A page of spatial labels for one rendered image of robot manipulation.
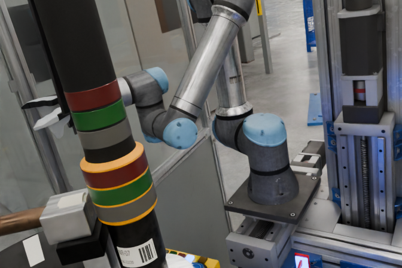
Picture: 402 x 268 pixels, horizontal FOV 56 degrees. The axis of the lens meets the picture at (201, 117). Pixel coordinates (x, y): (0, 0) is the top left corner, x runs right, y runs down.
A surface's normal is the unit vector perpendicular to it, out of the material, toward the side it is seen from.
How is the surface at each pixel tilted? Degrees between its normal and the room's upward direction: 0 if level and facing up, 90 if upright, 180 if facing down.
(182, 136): 90
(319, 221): 0
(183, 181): 90
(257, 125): 7
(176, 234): 90
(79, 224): 90
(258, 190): 73
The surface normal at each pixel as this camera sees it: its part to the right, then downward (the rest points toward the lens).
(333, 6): -0.53, 0.39
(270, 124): -0.12, -0.89
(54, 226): 0.11, 0.33
